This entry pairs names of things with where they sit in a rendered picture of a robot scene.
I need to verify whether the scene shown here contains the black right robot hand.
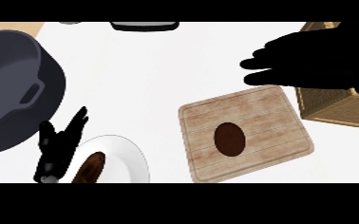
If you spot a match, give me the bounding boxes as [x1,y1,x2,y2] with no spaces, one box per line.
[238,22,359,91]

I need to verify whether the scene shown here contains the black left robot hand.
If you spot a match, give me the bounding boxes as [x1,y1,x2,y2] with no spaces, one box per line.
[32,105,90,183]

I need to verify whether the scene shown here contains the brown cupcake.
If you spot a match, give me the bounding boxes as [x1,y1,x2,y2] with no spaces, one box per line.
[69,151,106,184]
[213,121,247,158]

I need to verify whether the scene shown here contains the wicker basket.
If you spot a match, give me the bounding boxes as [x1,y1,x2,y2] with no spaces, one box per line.
[292,22,359,128]

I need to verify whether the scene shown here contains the wooden cutting board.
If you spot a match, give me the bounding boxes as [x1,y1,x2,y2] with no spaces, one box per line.
[177,84,316,183]

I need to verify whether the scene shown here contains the pale wooden board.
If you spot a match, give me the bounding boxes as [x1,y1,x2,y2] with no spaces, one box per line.
[0,22,44,39]

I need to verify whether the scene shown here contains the white plate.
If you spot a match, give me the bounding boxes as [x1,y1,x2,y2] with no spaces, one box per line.
[69,134,152,184]

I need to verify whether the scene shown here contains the dark grey pot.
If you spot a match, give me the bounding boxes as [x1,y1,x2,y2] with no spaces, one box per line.
[0,29,68,153]

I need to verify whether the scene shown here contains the black appliance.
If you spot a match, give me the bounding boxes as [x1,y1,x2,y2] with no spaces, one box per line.
[109,21,180,32]

